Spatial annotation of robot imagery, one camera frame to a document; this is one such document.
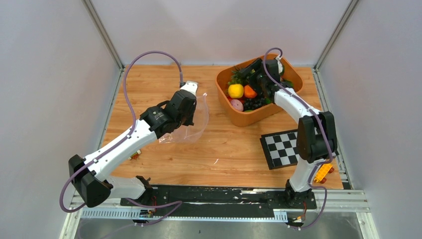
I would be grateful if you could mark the orange plastic basin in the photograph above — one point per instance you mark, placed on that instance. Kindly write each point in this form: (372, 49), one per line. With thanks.
(243, 119)

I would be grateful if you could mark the yellow toy lemon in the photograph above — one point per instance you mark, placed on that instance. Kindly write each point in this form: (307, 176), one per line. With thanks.
(235, 91)

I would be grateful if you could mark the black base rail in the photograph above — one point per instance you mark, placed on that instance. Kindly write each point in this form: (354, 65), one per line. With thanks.
(221, 202)

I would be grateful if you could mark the toy pineapple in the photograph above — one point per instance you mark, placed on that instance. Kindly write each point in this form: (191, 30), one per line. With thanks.
(237, 78)

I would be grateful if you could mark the pink toy onion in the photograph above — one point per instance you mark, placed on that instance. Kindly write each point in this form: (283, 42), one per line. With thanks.
(237, 104)

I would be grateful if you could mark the black toy grape bunch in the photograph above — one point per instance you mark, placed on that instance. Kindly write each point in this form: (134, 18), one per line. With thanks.
(253, 104)

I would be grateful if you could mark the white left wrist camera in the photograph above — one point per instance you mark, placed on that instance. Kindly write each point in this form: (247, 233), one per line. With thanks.
(191, 87)

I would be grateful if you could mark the toy orange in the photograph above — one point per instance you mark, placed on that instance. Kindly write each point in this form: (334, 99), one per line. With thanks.
(249, 92)

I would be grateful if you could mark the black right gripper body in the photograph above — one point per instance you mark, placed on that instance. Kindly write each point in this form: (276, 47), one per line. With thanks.
(257, 77)

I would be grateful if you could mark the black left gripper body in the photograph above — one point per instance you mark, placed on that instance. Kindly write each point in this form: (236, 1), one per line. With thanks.
(188, 119)

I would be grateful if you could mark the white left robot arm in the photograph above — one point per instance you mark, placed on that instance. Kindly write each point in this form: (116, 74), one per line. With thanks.
(93, 181)

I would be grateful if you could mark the clear zip top bag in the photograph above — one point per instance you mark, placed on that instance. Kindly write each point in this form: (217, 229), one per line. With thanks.
(191, 134)

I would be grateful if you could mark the black white checkerboard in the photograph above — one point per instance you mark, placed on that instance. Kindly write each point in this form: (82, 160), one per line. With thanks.
(280, 149)

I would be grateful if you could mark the yellow toy brick car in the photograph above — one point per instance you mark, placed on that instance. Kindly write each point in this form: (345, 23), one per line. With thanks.
(324, 170)

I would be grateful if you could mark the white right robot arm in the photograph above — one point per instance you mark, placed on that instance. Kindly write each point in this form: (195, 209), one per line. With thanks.
(316, 135)

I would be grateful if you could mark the small toy on table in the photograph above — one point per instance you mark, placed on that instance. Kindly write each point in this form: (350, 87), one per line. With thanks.
(136, 155)

